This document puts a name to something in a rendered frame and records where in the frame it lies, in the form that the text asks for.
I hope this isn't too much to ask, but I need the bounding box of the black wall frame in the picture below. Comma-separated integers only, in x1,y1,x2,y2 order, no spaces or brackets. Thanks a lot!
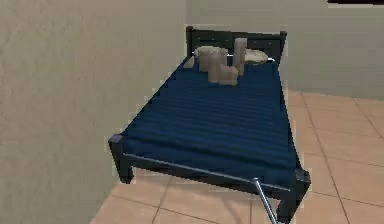
327,0,384,6

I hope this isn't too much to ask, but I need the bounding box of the black bed with blue mattress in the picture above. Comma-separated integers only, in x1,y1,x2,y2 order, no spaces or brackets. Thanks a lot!
107,25,312,224

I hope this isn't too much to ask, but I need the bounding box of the beige blocky soft toy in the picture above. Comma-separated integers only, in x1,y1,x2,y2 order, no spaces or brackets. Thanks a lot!
198,37,249,87

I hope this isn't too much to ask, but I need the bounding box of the beige pillow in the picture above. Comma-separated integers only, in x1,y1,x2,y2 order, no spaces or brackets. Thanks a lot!
244,48,270,65
193,45,230,60

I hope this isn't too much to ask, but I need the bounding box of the small beige block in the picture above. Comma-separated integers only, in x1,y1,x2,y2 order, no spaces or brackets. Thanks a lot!
182,55,195,70

